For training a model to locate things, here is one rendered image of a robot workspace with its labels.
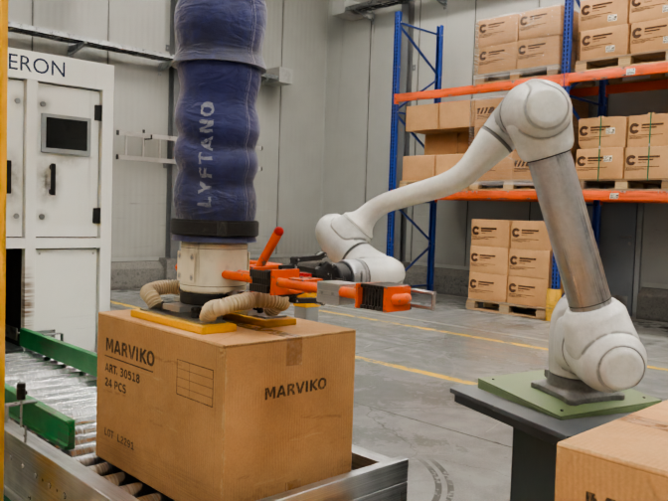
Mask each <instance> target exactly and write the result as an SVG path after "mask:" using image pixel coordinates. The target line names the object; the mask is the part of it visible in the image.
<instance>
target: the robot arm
mask: <svg viewBox="0 0 668 501"><path fill-rule="evenodd" d="M574 142H575V138H574V127H573V105H572V102H571V99H570V97H569V95H568V93H567V92H566V91H565V90H564V89H563V88H562V87H561V86H560V85H559V84H557V83H554V82H551V81H547V80H539V79H531V80H528V81H526V82H524V83H520V84H518V85H516V86H515V87H514V88H512V89H511V90H510V91H509V92H508V93H507V94H506V96H505V97H504V98H503V99H502V101H501V102H500V103H499V105H498V106H497V107H496V109H495V110H494V111H493V112H492V113H491V115H490V116H489V118H488V119H487V121H486V122H485V123H484V125H483V126H482V127H481V129H480V130H479V132H478V133H477V135H476V137H475V138H474V140H473V142H472V143H471V145H470V146H469V148H468V149H467V151H466V152H465V154H464V155H463V157H462V158H461V159H460V161H459V162H458V163H457V164H456V165H455V166H453V167H452V168H451V169H449V170H448V171H446V172H444V173H442V174H439V175H437V176H434V177H431V178H428V179H425V180H422V181H419V182H415V183H412V184H409V185H407V186H404V187H401V188H398V189H395V190H392V191H389V192H386V193H384V194H381V195H379V196H377V197H375V198H373V199H372V200H370V201H368V202H367V203H366V204H364V205H363V206H362V207H361V208H359V209H358V210H357V211H355V212H351V213H345V214H343V215H339V214H328V215H325V216H324V217H322V218H321V219H320V220H319V221H318V223H317V225H316V229H315V236H316V239H317V241H318V243H319V245H320V247H321V248H322V250H323V251H324V252H323V251H319V252H317V253H315V254H310V255H299V256H292V257H291V258H290V264H280V265H279V266H278V269H293V268H299V270H300V271H303V272H307V273H312V277H316V278H323V280H320V281H325V280H334V278H336V277H337V278H342V279H347V281H350V282H358V283H361V282H379V281H381V282H395V283H403V281H404V279H405V276H406V272H405V268H404V266H403V265H402V264H401V263H400V262H399V261H398V260H396V259H394V258H393V257H390V256H386V255H385V254H384V253H382V252H380V251H378V250H375V249H374V248H373V247H371V246H370V242H371V239H372V237H373V227H374V224H375V223H376V222H377V221H378V220H379V219H380V218H381V217H382V216H383V215H385V214H386V213H389V212H391V211H395V210H398V209H402V208H406V207H410V206H414V205H417V204H421V203H425V202H429V201H433V200H436V199H440V198H444V197H447V196H450V195H452V194H455V193H457V192H459V191H461V190H463V189H465V188H466V187H468V186H469V185H471V184H472V183H474V182H475V181H476V180H478V179H479V178H480V177H481V176H483V175H484V174H485V173H486V172H487V171H489V170H490V169H491V168H492V167H494V166H495V165H496V164H497V163H499V162H500V161H501V160H503V159H504V158H505V157H507V156H508V155H509V154H510V153H511V152H512V151H514V150H515V149H516V150H517V153H518V155H519V157H520V158H521V159H522V160H523V161H524V162H528V165H529V169H530V172H531V176H532V179H533V183H534V186H535V190H536V193H537V197H538V200H539V204H540V207H541V211H542V214H543V218H544V221H545V225H546V228H547V232H548V235H549V239H550V242H551V246H552V249H553V253H554V256H555V260H556V263H557V267H558V270H559V274H560V277H561V281H562V284H563V288H564V291H565V295H564V296H563V297H561V298H560V300H559V301H558V303H557V304H556V306H555V308H554V311H553V313H552V317H551V323H550V333H549V369H545V372H544V375H545V377H546V378H547V379H544V380H536V381H532V382H531V387H532V388H534V389H538V390H540V391H542V392H545V393H547V394H549V395H551V396H553V397H555V398H557V399H559V400H561V401H563V402H564V403H565V404H567V405H569V406H578V405H582V404H590V403H598V402H607V401H623V400H625V393H623V392H622V391H625V390H628V389H630V388H633V387H635V386H637V385H638V384H639V383H640V382H641V380H642V379H643V377H644V375H645V373H646V369H647V354H646V350H645V348H644V346H643V344H642V343H641V342H640V341H639V337H638V335H637V333H636V331H635V328H634V326H633V324H632V321H631V319H630V317H629V314H628V312H627V309H626V307H625V305H623V304H622V303H621V302H619V301H618V300H616V299H615V298H612V297H611V295H610V291H609V288H608V284H607V281H606V277H605V273H604V270H603V266H602V263H601V259H600V256H599V252H598V248H597V245H596V241H595V238H594V234H593V230H592V227H591V223H590V220H589V216H588V212H587V209H586V205H585V199H584V195H583V192H582V188H581V185H580V181H579V177H578V174H577V170H576V167H575V163H574V159H573V156H572V152H571V149H572V148H573V146H574ZM325 256H328V257H329V258H330V259H331V261H332V263H330V262H328V261H326V258H325ZM312 260H318V261H321V262H320V263H319V264H318V265H317V266H316V267H315V268H310V267H306V266H301V265H297V264H298V263H299V262H302V261H312Z"/></svg>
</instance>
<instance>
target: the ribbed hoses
mask: <svg viewBox="0 0 668 501"><path fill-rule="evenodd" d="M178 281H179V280H176V279H175V280H173V279H172V280H169V279H168V280H158V281H154V282H153V281H152V282H149V283H147V284H145V285H144V286H142V287H141V290H140V297H141V298H142V299H143V300H144V301H145V303H146V304H147V306H148V308H150V309H153V308H156V307H157V308H161V301H163V300H161V297H160V295H165V294H170V293H171V294H176V295H178V294H179V293H178V291H177V284H178V283H179V282H178ZM178 285H179V284H178ZM288 300H289V297H288V296H286V297H281V296H278V295H270V293H261V292H259V293H257V292H252V293H250V292H246V291H245V292H243V293H241V294H236V295H232V296H229V297H226V298H224V297H223V298H222V299H214V300H210V301H209V302H207V303H205V305H204V306H203V308H202V310H201V314H200V316H199V317H200V320H201V321H205V322H213V321H216V319H217V317H218V316H220V317H221V316H222V315H224V316H225V314H227V315H228V314H229V313H230V314H232V313H235V312H238V311H243V310H248V309H251V308H257V307H258V308H263V312H264V313H265V315H266V316H276V315H278V314H279V312H281V311H285V310H286V309H288V307H289V305H290V302H289V301H288Z"/></svg>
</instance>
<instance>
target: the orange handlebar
mask: <svg viewBox="0 0 668 501"><path fill-rule="evenodd" d="M256 263H257V260H250V269H251V267H254V266H255V264H256ZM280 264H282V263H275V262H268V263H267V264H266V265H265V266H279V265H280ZM239 271H240V272H239ZM246 272H247V273H246ZM222 277H223V278H225V279H231V280H237V281H244V282H251V277H250V272H249V271H248V270H240V269H239V270H238V271H231V270H224V271H223V272H222ZM320 280H323V278H316V277H304V276H299V277H290V278H281V277H279V278H278V279H277V280H276V286H277V287H282V288H289V289H288V291H292V292H298V293H309V294H311V292H314V293H317V281H320ZM338 292H339V295H340V296H341V297H346V298H353V299H355V292H356V286H355V287H354V288H352V287H345V286H342V287H341V288H340V289H339V291H338ZM411 301H412V297H411V295H410V294H408V293H402V294H394V295H393V296H392V298H391V302H392V304H394V305H406V304H409V303H410V302H411Z"/></svg>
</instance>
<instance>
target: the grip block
mask: <svg viewBox="0 0 668 501"><path fill-rule="evenodd" d="M265 269H271V271H270V272H269V271H266V270H265ZM299 273H300V270H299V268H293V269H278V266H254V267H251V268H250V292H261V293H269V291H270V295H284V294H298V292H292V291H288V289H289V288H282V287H277V286H276V280H277V279H278V278H279V277H281V278H290V277H299Z"/></svg>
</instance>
